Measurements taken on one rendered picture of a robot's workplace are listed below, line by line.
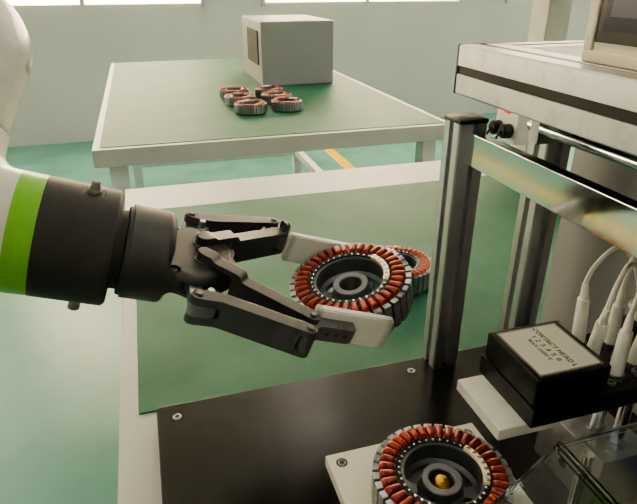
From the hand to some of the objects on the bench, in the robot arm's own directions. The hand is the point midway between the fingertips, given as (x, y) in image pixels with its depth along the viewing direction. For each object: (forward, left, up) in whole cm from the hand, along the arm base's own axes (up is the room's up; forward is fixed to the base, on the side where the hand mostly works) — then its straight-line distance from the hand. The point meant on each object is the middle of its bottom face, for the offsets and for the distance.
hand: (348, 288), depth 52 cm
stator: (0, -14, -13) cm, 20 cm away
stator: (+23, +23, -16) cm, 36 cm away
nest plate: (0, -14, -14) cm, 20 cm away
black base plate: (-1, -27, -16) cm, 31 cm away
